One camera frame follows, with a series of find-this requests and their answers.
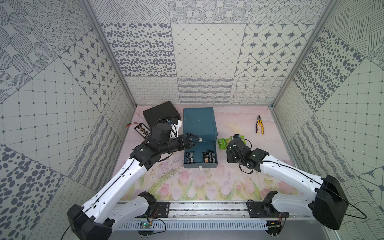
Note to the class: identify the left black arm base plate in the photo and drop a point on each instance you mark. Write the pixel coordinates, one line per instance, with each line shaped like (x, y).
(158, 210)

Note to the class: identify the black snack packets in drawer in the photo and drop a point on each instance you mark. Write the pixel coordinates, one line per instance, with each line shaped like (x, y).
(208, 157)

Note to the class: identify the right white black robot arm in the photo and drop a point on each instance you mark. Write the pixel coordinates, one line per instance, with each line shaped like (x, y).
(321, 198)

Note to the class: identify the yellow black pliers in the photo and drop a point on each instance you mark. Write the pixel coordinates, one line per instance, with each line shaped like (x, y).
(259, 125)

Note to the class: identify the aluminium mounting rail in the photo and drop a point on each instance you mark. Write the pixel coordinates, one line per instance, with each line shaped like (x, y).
(207, 210)

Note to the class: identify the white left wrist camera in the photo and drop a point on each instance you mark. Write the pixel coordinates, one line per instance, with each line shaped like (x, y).
(176, 126)

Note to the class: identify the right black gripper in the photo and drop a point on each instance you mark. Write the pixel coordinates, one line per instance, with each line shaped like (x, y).
(229, 157)

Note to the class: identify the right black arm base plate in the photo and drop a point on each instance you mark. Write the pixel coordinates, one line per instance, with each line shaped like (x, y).
(262, 210)

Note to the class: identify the teal plastic drawer cabinet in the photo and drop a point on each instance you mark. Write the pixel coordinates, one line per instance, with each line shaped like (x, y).
(201, 123)

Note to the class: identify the teal drawer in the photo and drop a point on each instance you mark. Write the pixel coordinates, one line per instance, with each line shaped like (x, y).
(201, 147)

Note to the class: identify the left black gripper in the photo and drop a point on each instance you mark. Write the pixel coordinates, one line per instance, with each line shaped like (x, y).
(188, 141)

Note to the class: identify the green circuit board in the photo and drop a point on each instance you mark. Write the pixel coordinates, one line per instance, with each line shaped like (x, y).
(145, 226)

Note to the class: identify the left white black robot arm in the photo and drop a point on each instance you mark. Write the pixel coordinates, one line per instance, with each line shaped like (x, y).
(97, 218)

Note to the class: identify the white slotted cable duct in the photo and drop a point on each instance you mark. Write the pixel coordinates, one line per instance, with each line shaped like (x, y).
(199, 225)

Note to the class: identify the black plastic case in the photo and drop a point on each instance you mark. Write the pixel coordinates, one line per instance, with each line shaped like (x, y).
(163, 111)

